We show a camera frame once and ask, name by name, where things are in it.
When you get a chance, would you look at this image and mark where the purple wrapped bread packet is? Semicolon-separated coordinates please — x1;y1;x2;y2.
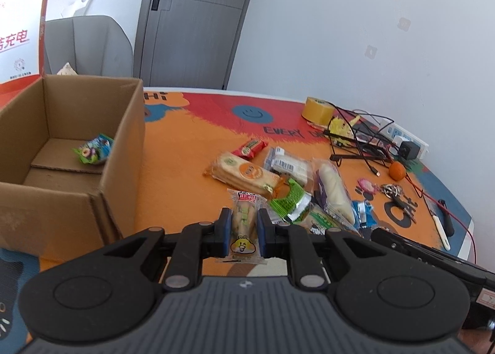
312;159;358;228

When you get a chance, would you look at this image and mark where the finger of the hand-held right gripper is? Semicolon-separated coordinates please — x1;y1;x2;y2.
370;228;474;282

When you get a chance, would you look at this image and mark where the black pen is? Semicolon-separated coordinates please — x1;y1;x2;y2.
438;199;456;237

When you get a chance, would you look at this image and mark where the bunch of keys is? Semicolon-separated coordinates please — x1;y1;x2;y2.
380;183;417;223

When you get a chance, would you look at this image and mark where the thin red cable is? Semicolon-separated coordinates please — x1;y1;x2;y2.
404;174;476;262

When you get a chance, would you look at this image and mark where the green and white snack packet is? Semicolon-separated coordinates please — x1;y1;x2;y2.
301;204;362;238

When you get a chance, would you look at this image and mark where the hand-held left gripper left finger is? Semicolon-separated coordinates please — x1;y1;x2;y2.
102;207;233;292

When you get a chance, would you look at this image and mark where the red snack packet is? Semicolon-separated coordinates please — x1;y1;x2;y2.
231;138;269;160

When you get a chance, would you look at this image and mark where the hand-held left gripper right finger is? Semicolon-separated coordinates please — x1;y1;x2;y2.
257;207;384;290

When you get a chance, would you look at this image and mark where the black wire stand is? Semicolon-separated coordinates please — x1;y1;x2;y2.
323;128;393;166
329;105;396;177

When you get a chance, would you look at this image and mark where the orange label rice cracker packet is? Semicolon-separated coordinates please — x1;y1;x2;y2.
203;151;285;197

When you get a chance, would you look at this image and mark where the white handled knife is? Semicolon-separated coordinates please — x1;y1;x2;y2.
423;192;451;251

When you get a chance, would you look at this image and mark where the white power strip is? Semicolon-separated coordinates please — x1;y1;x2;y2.
369;119;429;160

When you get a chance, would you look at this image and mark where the green candy packet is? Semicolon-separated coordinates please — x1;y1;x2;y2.
73;134;114;165

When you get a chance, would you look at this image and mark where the black charger plug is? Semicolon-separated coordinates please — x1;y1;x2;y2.
398;140;420;161

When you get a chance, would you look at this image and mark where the yellow tape roll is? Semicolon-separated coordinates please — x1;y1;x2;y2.
302;97;335;125

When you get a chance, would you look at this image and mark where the yellow crinkled wrapper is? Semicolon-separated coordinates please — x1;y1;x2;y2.
329;114;361;138

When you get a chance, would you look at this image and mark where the grey chair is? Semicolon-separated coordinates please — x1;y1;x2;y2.
44;15;134;79

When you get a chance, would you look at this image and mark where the grey door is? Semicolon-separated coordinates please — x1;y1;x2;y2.
133;0;266;90

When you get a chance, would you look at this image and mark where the brown cardboard box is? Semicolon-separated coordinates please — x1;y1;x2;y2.
0;75;146;262

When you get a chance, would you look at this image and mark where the small blue and white packet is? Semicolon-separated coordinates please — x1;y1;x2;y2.
353;200;375;230

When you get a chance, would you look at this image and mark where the clear stick snack packet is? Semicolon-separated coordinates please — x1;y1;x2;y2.
217;189;268;264

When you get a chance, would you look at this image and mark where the green foil snack packet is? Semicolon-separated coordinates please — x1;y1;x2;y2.
269;178;313;225

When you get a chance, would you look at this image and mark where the orange and white paper bag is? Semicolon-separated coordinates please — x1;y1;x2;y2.
0;0;52;108

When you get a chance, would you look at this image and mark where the clear wrapped layered cake packet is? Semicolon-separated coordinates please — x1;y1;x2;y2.
264;146;314;188

